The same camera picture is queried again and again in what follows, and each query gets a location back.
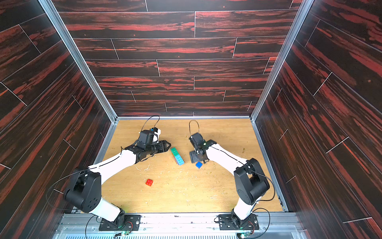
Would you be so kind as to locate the small red lego brick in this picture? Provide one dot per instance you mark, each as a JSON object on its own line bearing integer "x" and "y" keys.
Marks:
{"x": 149, "y": 182}

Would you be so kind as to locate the green long lego brick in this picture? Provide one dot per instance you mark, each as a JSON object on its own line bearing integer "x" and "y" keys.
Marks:
{"x": 174, "y": 152}

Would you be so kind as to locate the aluminium front rail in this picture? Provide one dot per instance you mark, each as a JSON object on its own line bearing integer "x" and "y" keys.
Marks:
{"x": 184, "y": 226}

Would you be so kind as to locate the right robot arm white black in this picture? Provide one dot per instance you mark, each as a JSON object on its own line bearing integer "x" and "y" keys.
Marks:
{"x": 250, "y": 180}

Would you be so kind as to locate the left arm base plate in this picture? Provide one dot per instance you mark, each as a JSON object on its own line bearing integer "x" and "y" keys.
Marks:
{"x": 126, "y": 223}

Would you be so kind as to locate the cyan lego brick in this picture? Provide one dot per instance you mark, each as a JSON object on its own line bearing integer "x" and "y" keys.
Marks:
{"x": 179, "y": 160}

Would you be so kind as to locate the blue small lego brick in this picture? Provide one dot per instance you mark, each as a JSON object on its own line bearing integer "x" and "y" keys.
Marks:
{"x": 199, "y": 165}

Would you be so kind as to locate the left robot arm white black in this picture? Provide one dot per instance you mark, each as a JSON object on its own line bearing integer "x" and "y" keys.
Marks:
{"x": 84, "y": 188}

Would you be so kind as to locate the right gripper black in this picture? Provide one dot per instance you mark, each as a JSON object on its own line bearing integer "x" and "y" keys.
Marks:
{"x": 196, "y": 153}

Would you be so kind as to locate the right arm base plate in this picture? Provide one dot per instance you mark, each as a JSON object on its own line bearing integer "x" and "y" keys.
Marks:
{"x": 230, "y": 222}

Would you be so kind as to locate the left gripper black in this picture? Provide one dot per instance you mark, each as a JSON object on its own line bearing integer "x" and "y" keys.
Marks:
{"x": 162, "y": 146}

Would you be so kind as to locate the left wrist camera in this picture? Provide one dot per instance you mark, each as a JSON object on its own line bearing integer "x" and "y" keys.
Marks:
{"x": 155, "y": 134}

